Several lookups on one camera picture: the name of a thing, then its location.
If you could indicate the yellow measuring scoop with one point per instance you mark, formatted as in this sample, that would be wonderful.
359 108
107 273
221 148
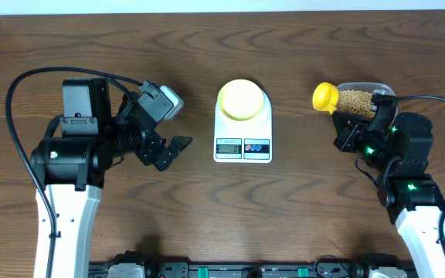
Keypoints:
325 97

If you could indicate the yellow plastic bowl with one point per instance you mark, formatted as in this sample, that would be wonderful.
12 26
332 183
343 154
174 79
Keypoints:
240 100

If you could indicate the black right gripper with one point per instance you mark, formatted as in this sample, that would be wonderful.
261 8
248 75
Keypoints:
346 136

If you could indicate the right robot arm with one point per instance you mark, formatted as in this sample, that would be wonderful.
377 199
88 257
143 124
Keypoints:
398 146

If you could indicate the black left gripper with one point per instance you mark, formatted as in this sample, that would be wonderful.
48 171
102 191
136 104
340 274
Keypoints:
149 152

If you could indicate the clear plastic container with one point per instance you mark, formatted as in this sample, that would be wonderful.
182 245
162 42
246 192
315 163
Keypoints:
373 88

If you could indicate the white digital kitchen scale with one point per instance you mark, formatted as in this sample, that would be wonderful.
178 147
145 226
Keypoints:
243 141

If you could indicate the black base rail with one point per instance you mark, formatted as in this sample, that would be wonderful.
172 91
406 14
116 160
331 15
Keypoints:
136 264

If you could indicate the soybeans in container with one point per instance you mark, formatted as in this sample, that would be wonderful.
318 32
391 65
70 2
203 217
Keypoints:
356 102

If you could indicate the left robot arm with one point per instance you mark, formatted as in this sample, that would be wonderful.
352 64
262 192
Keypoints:
102 120

